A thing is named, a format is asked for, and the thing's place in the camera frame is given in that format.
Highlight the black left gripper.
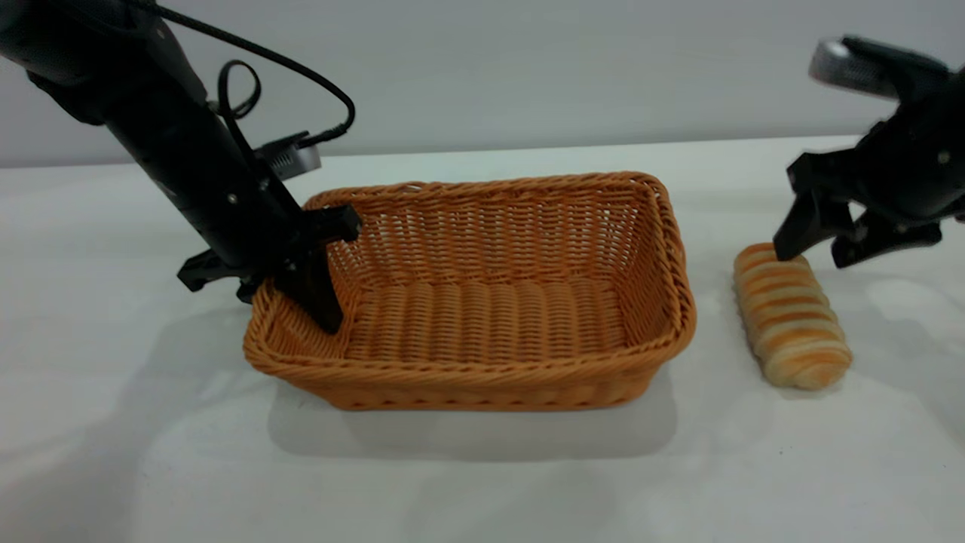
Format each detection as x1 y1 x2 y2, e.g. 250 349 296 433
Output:
106 94 363 334

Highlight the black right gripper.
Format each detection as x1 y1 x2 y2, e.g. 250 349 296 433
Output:
773 72 965 269

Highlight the orange wicker rectangular basket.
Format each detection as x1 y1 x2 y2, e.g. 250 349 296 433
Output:
243 172 697 412

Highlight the striped bread roll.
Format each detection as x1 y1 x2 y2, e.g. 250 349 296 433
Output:
734 243 853 391

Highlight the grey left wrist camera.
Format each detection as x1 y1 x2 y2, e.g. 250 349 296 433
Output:
255 132 323 180

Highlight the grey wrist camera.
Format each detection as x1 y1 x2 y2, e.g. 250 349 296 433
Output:
255 132 323 180
809 35 952 100

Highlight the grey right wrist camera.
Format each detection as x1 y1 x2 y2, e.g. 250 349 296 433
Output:
809 35 952 100

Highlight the black camera cable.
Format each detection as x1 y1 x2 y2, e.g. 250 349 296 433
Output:
124 0 357 152

